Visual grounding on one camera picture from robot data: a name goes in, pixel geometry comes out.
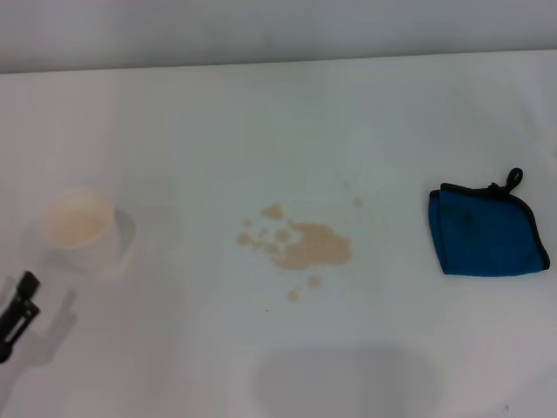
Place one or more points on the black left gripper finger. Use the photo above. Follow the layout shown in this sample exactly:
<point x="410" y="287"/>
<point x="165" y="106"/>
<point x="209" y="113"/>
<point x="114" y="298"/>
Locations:
<point x="19" y="311"/>

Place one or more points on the white paper cup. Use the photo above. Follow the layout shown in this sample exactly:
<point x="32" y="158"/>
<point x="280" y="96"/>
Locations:
<point x="82" y="226"/>

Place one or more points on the blue rag with black trim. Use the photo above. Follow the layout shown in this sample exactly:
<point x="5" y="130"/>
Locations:
<point x="483" y="235"/>

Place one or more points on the brown liquid stain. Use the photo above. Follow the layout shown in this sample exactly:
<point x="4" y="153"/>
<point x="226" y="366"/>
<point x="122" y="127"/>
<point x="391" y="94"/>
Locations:
<point x="313" y="248"/>

